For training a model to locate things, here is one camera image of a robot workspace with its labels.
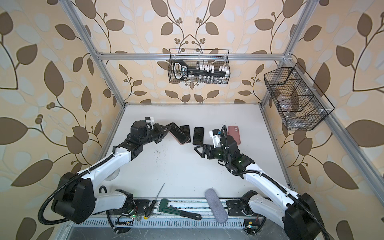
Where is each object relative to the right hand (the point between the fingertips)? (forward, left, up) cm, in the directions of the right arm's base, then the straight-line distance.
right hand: (200, 150), depth 76 cm
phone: (+27, +9, -18) cm, 34 cm away
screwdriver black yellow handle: (-22, +25, -16) cm, 37 cm away
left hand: (+12, +14, +6) cm, 20 cm away
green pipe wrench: (-23, +19, -16) cm, 34 cm away
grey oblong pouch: (-25, -8, -13) cm, 29 cm away
